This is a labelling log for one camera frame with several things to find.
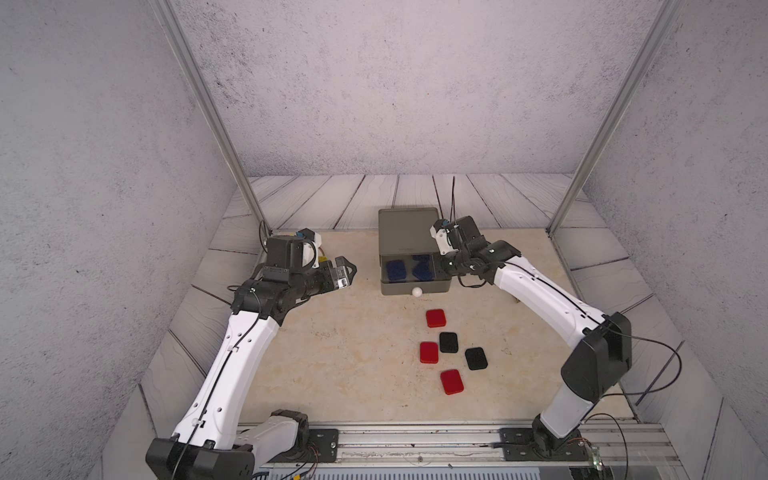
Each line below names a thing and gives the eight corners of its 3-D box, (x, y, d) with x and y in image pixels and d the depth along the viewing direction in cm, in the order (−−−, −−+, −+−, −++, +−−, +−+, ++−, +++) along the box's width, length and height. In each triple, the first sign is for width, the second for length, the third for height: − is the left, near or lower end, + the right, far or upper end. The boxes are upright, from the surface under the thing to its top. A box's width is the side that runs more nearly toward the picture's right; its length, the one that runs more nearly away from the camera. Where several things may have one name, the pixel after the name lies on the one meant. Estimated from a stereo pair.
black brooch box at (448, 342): (440, 352, 91) (441, 349, 89) (438, 335, 94) (439, 332, 92) (457, 352, 91) (458, 349, 89) (455, 335, 94) (456, 332, 92)
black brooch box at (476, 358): (467, 369, 88) (468, 366, 86) (464, 350, 91) (465, 347, 90) (486, 369, 88) (488, 366, 86) (482, 350, 91) (484, 347, 90)
